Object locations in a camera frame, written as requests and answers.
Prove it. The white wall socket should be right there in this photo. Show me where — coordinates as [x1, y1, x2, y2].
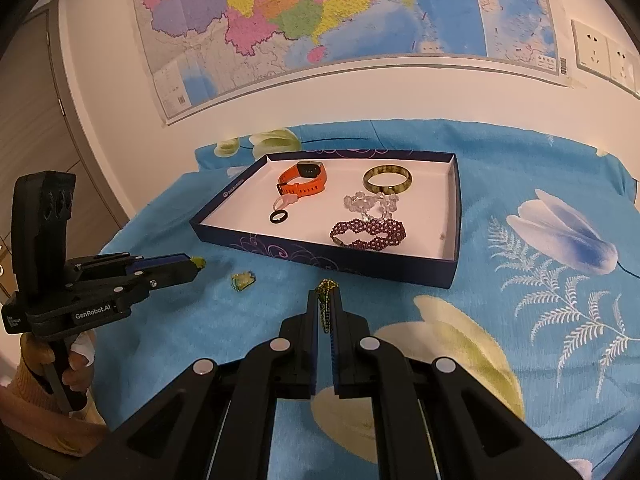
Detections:
[607, 35, 636, 86]
[571, 19, 612, 78]

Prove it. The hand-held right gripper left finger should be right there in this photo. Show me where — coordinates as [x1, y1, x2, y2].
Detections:
[82, 287, 323, 480]

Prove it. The dark blue cardboard box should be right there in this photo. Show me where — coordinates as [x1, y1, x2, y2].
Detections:
[189, 149, 461, 289]

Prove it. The colourful wall map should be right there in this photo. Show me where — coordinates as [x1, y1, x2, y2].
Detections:
[129, 0, 576, 128]

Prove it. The purple bead bracelet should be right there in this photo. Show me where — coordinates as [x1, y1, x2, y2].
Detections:
[329, 217, 406, 252]

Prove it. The clear crystal bracelet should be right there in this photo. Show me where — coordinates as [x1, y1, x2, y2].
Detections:
[342, 190, 401, 222]

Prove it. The green-gold bead chain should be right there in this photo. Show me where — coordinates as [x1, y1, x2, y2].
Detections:
[315, 279, 337, 333]

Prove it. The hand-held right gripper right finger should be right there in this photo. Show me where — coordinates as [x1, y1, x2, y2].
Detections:
[327, 285, 596, 480]

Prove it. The person's left forearm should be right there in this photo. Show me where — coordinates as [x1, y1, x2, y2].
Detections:
[0, 360, 108, 441]

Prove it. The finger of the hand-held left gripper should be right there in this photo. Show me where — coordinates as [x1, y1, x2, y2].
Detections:
[75, 261, 202, 311]
[67, 252, 193, 276]

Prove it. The brown wooden door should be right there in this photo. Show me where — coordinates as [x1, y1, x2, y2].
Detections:
[0, 0, 136, 376]

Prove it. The orange smartwatch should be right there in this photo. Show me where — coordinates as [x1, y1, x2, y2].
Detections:
[276, 160, 329, 197]

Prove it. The person's left hand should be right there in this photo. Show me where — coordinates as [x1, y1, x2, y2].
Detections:
[20, 332, 98, 408]

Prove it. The green jade bangle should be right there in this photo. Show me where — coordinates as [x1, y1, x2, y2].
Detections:
[362, 164, 413, 195]

